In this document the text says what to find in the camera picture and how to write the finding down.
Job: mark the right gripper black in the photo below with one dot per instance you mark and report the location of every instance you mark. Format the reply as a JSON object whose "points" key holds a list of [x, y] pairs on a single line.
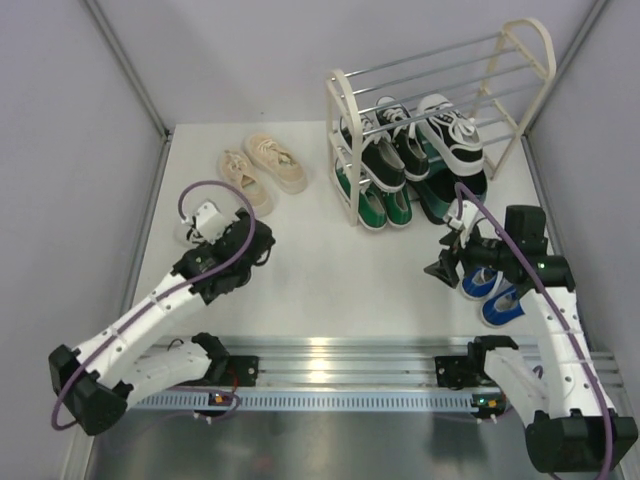
{"points": [[445, 268]]}

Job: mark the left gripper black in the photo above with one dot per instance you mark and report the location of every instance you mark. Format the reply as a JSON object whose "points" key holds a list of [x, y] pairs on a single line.
{"points": [[207, 245]]}

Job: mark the black white sneaker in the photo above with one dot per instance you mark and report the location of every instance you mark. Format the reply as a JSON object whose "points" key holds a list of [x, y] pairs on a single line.
{"points": [[452, 134], [182, 232]]}

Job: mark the beige sneaker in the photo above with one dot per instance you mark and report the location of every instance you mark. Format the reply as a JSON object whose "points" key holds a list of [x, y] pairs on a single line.
{"points": [[236, 169], [276, 161]]}

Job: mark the green canvas sneaker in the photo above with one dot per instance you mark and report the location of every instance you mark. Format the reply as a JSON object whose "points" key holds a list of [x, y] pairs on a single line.
{"points": [[371, 212], [398, 208]]}

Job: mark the green loafer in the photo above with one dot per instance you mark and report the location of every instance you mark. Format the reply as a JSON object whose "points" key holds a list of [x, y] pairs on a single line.
{"points": [[436, 192], [478, 184]]}

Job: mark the black canvas sneaker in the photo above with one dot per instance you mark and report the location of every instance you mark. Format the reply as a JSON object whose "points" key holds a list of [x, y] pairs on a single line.
{"points": [[404, 138], [379, 158]]}

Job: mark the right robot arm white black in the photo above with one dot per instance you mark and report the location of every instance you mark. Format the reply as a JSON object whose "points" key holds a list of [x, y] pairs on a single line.
{"points": [[571, 425]]}

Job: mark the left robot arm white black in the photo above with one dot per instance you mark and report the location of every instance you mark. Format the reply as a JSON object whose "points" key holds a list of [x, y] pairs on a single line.
{"points": [[99, 380]]}

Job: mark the cream shoe rack metal bars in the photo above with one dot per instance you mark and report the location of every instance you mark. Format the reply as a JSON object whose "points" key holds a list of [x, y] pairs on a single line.
{"points": [[500, 80]]}

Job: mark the blue canvas sneaker upper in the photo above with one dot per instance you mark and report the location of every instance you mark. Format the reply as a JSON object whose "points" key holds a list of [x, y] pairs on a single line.
{"points": [[482, 283]]}

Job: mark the blue canvas sneaker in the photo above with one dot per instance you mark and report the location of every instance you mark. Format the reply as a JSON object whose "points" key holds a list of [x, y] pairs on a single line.
{"points": [[502, 308], [482, 283]]}

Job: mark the blue canvas sneaker lower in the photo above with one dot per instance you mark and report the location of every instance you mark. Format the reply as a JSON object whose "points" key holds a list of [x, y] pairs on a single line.
{"points": [[502, 308]]}

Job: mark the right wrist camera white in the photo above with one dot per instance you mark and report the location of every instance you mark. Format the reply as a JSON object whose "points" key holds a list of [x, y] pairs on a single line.
{"points": [[462, 215]]}

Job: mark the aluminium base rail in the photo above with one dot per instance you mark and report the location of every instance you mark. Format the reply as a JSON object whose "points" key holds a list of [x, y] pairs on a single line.
{"points": [[404, 363]]}

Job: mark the perforated cable duct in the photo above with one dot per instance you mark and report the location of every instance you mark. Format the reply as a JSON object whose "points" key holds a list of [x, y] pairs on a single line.
{"points": [[442, 401]]}

